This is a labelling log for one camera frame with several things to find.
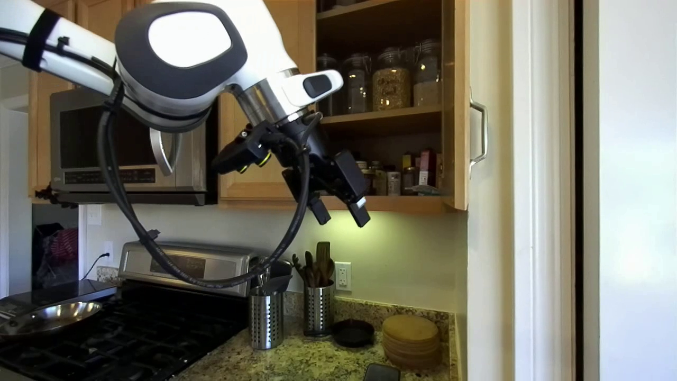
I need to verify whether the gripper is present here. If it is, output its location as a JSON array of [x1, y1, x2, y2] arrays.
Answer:
[[279, 112, 372, 229]]

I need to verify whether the wooden cupboard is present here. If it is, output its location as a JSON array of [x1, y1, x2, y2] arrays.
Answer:
[[29, 0, 489, 214]]

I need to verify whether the open wooden cupboard door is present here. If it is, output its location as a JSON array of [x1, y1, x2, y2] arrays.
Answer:
[[441, 0, 472, 212]]

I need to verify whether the closed wooden cupboard door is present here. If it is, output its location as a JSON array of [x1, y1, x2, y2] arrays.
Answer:
[[219, 0, 319, 202]]

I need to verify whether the row of spice bottles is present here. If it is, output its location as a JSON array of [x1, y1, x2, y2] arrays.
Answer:
[[355, 149, 443, 197]]

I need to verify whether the bundle of wooden utensils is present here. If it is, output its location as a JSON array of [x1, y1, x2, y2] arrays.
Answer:
[[291, 241, 336, 289]]

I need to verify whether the glass storage jar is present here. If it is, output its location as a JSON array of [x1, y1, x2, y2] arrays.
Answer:
[[412, 38, 443, 108], [316, 53, 341, 117], [371, 47, 413, 112], [341, 52, 372, 115]]

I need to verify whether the bundle of black utensils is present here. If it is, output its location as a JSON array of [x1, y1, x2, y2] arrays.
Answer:
[[249, 257, 293, 295]]

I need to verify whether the perforated steel utensil holder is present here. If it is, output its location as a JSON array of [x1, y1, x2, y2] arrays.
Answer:
[[303, 280, 336, 338], [248, 288, 285, 351]]

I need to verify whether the black round dish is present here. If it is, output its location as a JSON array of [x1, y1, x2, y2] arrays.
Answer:
[[331, 319, 376, 349]]

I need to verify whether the stack of cork coasters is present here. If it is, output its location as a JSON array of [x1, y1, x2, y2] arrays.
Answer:
[[381, 314, 441, 370]]

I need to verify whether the black phone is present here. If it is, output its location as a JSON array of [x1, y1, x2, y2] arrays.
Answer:
[[362, 362, 401, 381]]

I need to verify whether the steel gas stove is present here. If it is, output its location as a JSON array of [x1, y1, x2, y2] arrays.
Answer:
[[0, 241, 297, 381]]

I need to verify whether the silver microwave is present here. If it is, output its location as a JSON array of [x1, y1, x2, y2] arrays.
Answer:
[[50, 87, 208, 207]]

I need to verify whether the microwave door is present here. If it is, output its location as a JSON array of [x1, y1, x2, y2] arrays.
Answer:
[[51, 89, 183, 191]]

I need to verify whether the steel frying pan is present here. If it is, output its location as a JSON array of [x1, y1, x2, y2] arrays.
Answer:
[[0, 300, 104, 338]]

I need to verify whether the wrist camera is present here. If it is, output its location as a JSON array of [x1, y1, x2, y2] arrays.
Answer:
[[211, 123, 274, 176]]

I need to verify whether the silver cupboard door handle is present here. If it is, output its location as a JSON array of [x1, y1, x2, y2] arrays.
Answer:
[[469, 97, 489, 166]]

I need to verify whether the silver microwave door handle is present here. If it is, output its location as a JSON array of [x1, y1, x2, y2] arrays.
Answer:
[[149, 127, 182, 177]]

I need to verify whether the black cable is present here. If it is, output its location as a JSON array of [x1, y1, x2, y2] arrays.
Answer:
[[81, 252, 111, 282]]

